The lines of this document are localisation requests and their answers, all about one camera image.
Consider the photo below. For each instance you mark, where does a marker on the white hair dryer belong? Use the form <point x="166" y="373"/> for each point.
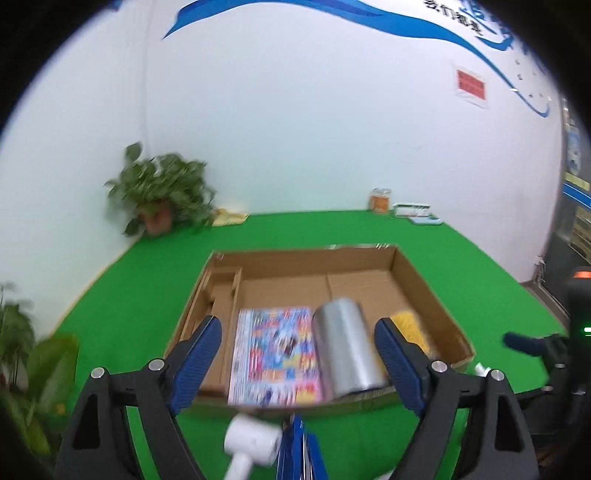
<point x="251" y="436"/>

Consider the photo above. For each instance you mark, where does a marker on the white bottle with label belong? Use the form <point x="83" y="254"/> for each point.
<point x="481" y="369"/>

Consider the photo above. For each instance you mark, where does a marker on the yellow cloth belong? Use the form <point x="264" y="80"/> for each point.
<point x="230" y="217"/>

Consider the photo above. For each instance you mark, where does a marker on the yellow and black can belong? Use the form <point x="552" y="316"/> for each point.
<point x="411" y="325"/>

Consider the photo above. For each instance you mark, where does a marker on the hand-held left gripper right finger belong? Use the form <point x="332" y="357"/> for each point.
<point x="401" y="364"/>

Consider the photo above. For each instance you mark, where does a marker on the small potted green plant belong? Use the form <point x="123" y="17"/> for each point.
<point x="161" y="184"/>

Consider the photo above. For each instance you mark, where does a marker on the large leafy green plant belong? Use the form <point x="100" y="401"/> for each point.
<point x="41" y="378"/>

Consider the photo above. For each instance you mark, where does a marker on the colourful board game box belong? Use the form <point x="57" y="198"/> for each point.
<point x="274" y="355"/>

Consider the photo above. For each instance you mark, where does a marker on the silver metal can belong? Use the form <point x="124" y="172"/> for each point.
<point x="346" y="346"/>

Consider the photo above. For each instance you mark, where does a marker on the glass door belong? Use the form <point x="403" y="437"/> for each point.
<point x="575" y="207"/>

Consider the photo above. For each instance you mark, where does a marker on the narrow cardboard box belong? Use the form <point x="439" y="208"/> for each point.
<point x="221" y="295"/>

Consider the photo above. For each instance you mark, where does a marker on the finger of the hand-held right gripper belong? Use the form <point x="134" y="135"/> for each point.
<point x="521" y="344"/>

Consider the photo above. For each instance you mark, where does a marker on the blue case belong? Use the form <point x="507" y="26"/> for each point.
<point x="298" y="452"/>

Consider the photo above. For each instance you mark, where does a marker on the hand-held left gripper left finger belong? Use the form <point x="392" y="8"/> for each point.
<point x="196" y="364"/>

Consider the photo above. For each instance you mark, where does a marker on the large cardboard box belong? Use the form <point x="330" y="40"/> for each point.
<point x="355" y="281"/>

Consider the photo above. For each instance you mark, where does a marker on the small white box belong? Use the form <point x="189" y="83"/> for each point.
<point x="412" y="210"/>

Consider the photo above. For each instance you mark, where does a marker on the flat grey tray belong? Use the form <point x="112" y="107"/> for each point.
<point x="425" y="221"/>

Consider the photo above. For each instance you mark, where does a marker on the red wall sign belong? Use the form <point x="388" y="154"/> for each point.
<point x="472" y="85"/>

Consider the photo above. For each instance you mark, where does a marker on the green table cloth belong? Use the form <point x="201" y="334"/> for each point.
<point x="152" y="277"/>

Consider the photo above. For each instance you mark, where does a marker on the orange jar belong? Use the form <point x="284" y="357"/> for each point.
<point x="380" y="201"/>

